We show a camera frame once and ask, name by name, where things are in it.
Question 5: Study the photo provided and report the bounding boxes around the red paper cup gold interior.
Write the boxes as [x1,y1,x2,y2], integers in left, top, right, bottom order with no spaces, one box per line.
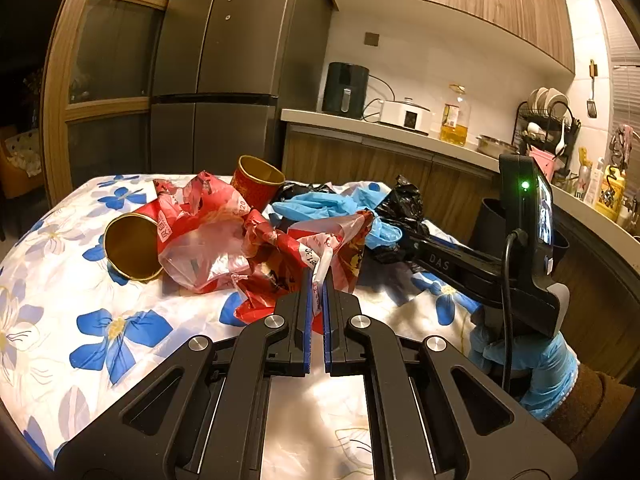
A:
[103,212,166,281]
[230,155,287,211]

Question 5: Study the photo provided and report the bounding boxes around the window blinds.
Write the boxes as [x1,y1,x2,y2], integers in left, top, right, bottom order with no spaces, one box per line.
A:
[596,0,640,161]

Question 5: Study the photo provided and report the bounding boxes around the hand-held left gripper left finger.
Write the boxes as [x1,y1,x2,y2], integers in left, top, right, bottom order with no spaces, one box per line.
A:
[54,267,315,480]

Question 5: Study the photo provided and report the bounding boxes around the hanging slotted spatula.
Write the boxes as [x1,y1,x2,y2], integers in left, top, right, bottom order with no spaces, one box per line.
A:
[586,59,599,119]

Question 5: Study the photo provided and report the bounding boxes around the steel mixing bowl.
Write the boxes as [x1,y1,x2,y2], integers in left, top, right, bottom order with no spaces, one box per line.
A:
[475,134,519,157]

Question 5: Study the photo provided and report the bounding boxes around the wooden glass door cabinet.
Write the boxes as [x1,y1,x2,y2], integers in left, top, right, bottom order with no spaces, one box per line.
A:
[40,0,187,207]

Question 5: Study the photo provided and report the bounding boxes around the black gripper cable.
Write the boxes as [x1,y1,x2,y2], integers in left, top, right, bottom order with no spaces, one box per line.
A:
[500,230,528,393]

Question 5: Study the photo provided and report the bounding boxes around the dark grey refrigerator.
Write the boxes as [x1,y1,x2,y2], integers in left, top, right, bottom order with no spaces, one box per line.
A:
[149,0,335,182]

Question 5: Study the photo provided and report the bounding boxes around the blue disposable glove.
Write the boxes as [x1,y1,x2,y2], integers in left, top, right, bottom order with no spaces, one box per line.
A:
[345,184,403,250]
[270,191,363,227]

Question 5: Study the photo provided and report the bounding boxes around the kitchen counter wooden base cabinets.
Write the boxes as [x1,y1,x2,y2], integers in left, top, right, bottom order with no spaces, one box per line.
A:
[280,107,640,391]

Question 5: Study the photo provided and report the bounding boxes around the yellow detergent bottle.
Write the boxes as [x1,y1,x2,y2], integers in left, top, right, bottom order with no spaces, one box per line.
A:
[595,166,627,222]

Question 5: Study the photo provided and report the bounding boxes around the orange chair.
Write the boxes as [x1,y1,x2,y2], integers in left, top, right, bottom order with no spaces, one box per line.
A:
[0,126,45,202]

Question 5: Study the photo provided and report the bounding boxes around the white pump bottle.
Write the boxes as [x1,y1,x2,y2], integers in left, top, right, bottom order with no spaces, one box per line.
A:
[582,157,606,206]

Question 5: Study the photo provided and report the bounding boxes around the appliance power cable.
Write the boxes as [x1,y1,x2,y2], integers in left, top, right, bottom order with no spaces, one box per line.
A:
[362,76,398,124]

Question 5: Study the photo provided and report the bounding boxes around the black plastic bag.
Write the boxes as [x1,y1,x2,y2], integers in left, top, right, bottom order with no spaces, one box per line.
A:
[374,174,432,242]
[276,181,337,206]

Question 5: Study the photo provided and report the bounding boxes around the blue floral tablecloth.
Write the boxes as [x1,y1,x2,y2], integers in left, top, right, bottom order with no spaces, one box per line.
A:
[0,174,501,472]

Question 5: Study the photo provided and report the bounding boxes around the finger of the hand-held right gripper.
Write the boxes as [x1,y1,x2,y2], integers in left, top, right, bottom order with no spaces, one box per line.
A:
[367,230,426,273]

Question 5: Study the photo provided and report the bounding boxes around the white electric cooker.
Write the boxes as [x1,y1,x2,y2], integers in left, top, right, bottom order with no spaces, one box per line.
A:
[379,97,437,136]

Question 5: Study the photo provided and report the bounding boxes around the person's right hand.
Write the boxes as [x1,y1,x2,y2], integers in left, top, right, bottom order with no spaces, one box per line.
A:
[469,324,580,422]

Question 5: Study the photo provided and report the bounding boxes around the cooking oil bottle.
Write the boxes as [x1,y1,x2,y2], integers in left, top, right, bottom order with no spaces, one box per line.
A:
[440,85,474,148]

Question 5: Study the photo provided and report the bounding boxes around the person's right forearm brown sleeve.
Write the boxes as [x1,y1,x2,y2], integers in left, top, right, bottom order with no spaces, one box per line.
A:
[542,364,637,463]

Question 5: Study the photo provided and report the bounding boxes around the red printed plastic bag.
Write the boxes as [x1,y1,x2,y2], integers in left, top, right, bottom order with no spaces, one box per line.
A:
[234,209,377,328]
[152,171,253,295]

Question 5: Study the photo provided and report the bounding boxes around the black air fryer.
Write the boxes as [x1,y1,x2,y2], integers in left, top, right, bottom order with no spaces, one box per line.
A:
[321,61,371,120]

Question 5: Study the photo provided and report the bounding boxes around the black dish rack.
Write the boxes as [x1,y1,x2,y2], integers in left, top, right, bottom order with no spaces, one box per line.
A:
[512,87,582,172]

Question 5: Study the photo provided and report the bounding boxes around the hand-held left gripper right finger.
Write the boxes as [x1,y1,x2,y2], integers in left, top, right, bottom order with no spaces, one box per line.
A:
[322,275,547,480]

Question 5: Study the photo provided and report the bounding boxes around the wooden wall cabinets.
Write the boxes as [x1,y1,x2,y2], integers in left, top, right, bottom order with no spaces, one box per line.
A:
[325,0,577,77]

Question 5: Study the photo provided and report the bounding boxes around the cloth on faucet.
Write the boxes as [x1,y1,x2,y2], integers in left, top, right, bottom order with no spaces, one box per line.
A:
[609,124,640,167]

